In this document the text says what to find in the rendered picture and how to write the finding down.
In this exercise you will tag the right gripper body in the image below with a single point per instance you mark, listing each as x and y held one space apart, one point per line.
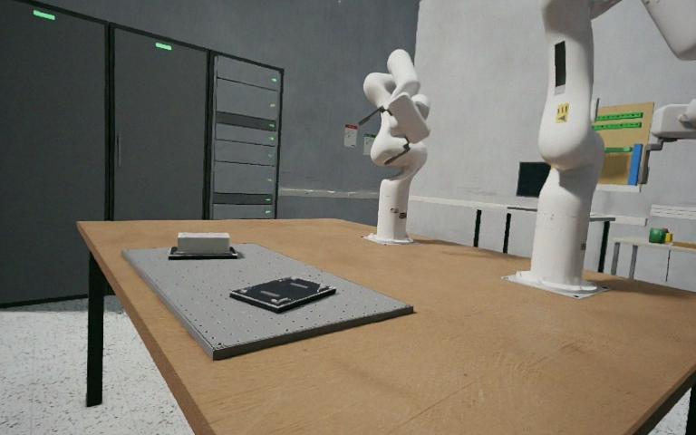
411 117

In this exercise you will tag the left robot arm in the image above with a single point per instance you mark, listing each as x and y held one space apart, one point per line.
567 140

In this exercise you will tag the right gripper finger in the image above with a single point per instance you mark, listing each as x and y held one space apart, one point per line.
405 146
381 109

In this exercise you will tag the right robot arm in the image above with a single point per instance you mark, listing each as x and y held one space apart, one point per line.
379 88

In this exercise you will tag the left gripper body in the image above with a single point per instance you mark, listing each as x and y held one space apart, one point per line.
671 121

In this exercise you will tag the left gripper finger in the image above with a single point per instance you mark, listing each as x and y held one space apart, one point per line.
644 170

